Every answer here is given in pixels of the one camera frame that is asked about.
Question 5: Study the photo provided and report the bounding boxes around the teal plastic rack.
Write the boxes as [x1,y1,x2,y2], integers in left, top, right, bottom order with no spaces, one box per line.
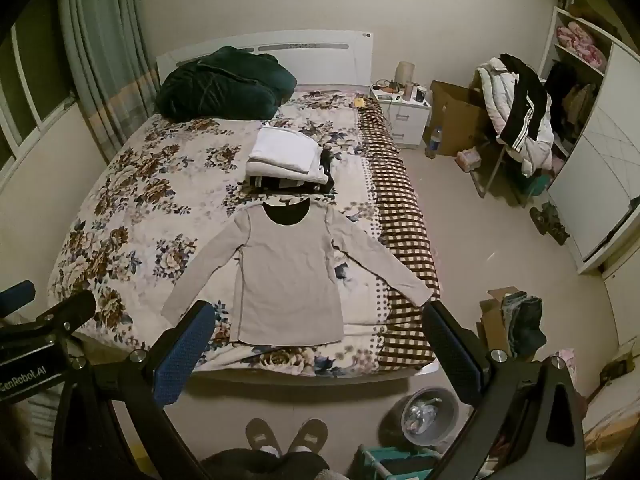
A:
[356,444,442,480]

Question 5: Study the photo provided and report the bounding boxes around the floral bedsheet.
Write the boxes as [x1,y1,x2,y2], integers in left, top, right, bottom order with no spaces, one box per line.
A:
[47,85,401,381]

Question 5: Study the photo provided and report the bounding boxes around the pink tissue pack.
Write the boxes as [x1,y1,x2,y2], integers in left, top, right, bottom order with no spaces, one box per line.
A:
[456,148,482,172]

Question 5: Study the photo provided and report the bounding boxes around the hanging dark clothes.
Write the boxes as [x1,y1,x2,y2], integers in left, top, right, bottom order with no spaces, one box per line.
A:
[544,60,599,147]

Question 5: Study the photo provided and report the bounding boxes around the dark striped folded clothes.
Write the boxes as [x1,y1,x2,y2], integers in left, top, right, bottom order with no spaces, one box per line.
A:
[242,150,337,197]

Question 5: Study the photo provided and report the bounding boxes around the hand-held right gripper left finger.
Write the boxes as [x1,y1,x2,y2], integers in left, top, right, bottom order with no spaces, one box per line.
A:
[52,300,218,480]

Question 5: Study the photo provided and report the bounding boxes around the pair of dark shoes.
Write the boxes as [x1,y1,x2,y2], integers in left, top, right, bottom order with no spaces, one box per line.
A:
[529,201,572,247]

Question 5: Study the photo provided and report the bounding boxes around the grey waste bin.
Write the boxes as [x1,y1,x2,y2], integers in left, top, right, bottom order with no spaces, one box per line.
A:
[400,386,461,447]

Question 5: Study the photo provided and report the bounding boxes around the metal chair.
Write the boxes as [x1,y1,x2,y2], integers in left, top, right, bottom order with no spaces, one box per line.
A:
[470,130,533,206]

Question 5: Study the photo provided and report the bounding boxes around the window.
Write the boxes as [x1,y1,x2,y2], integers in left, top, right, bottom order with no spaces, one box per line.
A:
[0,0,77,173]

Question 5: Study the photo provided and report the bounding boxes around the white wardrobe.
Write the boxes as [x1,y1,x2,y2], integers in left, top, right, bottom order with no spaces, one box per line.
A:
[537,5,640,276]

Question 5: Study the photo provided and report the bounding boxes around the small cardboard box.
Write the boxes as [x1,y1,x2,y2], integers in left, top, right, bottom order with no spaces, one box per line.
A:
[479,286,526,361]

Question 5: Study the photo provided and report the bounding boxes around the pink folded bedding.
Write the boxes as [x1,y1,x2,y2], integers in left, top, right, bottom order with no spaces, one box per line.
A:
[556,21,609,67]

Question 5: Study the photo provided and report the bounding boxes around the white nightstand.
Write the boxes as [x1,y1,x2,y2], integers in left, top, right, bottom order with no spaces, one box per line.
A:
[370,85,432,150]

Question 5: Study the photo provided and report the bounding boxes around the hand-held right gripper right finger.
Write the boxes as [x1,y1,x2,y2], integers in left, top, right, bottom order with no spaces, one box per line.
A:
[422,301,588,480]

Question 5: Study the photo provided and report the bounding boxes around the dark green blanket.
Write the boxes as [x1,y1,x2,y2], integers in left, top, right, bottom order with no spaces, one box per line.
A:
[156,46,297,122]

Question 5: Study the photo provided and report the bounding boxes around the plastic water bottle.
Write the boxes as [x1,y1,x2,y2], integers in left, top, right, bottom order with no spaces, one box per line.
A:
[425,126,444,159]

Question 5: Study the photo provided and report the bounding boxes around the green curtain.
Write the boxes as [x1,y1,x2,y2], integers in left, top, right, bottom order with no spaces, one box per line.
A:
[56,0,162,162]

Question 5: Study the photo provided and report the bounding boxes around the black striped garment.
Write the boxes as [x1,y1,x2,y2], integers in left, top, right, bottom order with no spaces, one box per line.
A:
[499,53,552,148]

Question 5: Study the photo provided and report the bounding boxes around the person's dark pants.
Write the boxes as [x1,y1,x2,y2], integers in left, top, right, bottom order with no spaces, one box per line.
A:
[200,449,332,480]

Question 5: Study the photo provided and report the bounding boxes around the large cardboard box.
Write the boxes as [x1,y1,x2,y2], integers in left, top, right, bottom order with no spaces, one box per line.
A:
[422,80,493,157]

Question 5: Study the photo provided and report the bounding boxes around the grey long-sleeve shirt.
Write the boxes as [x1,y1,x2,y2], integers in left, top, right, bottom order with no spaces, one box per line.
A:
[160,199,432,347]

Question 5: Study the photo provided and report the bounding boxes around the white headboard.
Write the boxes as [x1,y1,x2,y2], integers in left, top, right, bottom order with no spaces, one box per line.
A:
[156,30,374,87]

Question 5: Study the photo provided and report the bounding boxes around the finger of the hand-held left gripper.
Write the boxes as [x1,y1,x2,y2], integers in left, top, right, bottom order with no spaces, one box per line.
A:
[27,289,97,333]
[0,280,37,315]

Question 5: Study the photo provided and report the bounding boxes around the dark clothes bundle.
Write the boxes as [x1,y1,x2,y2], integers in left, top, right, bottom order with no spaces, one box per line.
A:
[501,292,549,359]

